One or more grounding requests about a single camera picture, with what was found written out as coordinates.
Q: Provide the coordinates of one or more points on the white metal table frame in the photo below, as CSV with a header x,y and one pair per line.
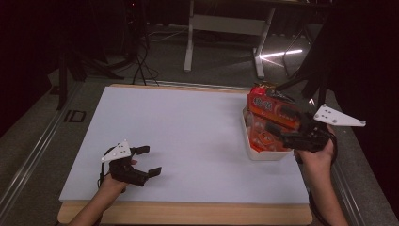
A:
x,y
226,25

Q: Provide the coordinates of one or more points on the person's right hand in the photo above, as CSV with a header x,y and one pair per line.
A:
x,y
315,161

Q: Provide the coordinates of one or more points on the person's left hand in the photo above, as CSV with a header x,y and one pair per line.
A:
x,y
113,185

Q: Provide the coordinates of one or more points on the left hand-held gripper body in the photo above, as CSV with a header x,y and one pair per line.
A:
x,y
125,171

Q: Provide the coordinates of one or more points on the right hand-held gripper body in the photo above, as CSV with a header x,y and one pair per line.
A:
x,y
309,139

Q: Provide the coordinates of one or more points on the metal floor rail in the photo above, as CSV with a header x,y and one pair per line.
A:
x,y
31,157
348,188

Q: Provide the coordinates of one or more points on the black metal stand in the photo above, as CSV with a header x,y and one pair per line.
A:
x,y
321,94
62,88

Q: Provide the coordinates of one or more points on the white table board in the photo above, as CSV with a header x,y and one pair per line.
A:
x,y
188,125

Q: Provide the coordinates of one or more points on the white plastic container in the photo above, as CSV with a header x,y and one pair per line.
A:
x,y
269,155

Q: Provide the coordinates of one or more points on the orange clear seasoning packet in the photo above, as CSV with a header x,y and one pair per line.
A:
x,y
266,108

